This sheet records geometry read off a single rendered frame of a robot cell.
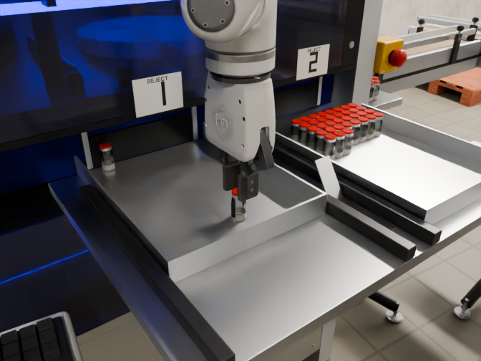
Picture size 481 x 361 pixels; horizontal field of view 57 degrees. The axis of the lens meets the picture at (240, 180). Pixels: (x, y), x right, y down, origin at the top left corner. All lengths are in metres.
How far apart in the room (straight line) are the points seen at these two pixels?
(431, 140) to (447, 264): 1.24
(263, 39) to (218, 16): 0.10
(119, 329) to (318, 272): 0.49
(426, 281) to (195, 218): 1.47
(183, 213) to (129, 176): 0.16
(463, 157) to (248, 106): 0.51
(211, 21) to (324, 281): 0.32
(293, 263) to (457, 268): 1.59
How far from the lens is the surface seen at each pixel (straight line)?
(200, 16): 0.44
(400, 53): 1.09
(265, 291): 0.54
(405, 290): 1.93
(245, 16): 0.43
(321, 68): 0.95
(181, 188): 0.73
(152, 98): 0.73
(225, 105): 0.55
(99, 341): 0.94
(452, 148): 0.92
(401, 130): 0.98
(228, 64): 0.52
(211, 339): 0.46
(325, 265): 0.58
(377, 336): 1.73
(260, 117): 0.53
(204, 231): 0.63
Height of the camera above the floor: 1.25
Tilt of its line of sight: 29 degrees down
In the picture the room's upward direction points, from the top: straight up
